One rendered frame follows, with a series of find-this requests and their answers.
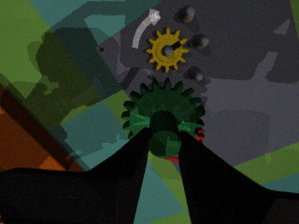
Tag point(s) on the yellow gear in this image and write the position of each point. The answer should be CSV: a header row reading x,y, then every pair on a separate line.
x,y
160,42

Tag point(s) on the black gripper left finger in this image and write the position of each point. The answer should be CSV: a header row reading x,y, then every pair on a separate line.
x,y
106,194

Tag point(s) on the red gear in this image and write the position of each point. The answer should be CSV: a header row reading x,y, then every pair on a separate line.
x,y
201,135

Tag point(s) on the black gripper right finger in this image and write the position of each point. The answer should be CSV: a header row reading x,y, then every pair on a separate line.
x,y
216,193

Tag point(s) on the dark green gear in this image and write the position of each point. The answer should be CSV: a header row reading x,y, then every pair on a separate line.
x,y
166,111

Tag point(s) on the white curved arrow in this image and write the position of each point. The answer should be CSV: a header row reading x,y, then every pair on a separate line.
x,y
152,18

